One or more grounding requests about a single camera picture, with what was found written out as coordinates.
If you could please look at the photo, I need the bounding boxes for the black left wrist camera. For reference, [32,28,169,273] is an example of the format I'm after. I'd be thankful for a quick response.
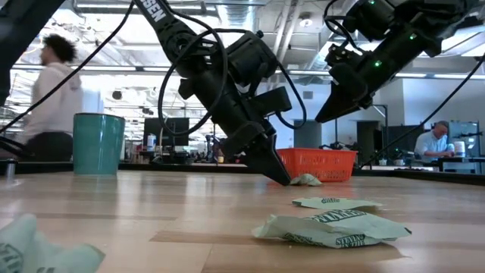
[248,86,293,119]

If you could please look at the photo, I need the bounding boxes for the silver post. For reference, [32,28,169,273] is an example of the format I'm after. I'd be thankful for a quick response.
[4,161,17,185]

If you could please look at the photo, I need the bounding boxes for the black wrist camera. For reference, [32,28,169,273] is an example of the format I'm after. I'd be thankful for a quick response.
[325,42,363,73]
[248,86,293,119]

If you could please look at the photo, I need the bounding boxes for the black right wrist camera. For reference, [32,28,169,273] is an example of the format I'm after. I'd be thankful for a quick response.
[325,42,363,73]

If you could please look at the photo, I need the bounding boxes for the black curved cable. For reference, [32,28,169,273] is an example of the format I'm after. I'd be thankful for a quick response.
[0,135,33,159]

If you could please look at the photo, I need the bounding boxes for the grey door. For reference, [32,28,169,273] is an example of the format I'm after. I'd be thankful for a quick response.
[293,119,323,149]

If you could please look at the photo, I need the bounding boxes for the teal cup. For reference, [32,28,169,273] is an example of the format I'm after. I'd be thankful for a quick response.
[72,112,127,176]

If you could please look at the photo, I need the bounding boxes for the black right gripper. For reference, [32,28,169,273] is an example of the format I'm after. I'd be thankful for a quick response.
[315,14,444,124]

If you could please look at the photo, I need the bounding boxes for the blue cabinet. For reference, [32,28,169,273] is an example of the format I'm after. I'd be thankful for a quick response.
[448,121,481,152]

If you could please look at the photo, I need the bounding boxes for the linear ceiling light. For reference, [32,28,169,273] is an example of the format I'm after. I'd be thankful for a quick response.
[11,64,485,80]

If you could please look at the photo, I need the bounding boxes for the silver ventilation duct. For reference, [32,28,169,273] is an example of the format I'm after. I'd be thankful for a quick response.
[301,0,342,73]
[217,0,262,39]

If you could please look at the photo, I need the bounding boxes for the black monitor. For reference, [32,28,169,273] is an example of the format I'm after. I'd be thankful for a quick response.
[143,117,190,147]

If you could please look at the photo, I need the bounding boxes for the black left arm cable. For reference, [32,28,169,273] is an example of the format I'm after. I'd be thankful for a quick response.
[0,0,308,137]

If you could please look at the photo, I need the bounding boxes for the green stevia packet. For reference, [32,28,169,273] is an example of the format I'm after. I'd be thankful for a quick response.
[291,196,384,212]
[289,173,324,187]
[0,214,107,273]
[252,209,413,250]

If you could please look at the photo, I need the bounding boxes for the black supply cable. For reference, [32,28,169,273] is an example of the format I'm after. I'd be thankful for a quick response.
[358,55,485,170]

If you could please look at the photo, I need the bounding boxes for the orange plastic basket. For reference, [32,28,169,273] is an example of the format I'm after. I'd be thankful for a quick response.
[275,147,359,183]

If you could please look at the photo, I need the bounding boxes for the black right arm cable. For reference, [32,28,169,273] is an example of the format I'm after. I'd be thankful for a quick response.
[323,0,359,52]

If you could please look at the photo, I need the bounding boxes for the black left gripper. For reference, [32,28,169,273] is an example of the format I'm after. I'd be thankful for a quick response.
[177,30,292,187]

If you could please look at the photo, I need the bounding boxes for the person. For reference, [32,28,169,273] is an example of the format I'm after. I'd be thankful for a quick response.
[17,33,85,162]
[413,120,455,158]

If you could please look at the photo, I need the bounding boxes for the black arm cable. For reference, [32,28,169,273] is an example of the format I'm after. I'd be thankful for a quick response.
[323,0,359,52]
[0,0,308,137]

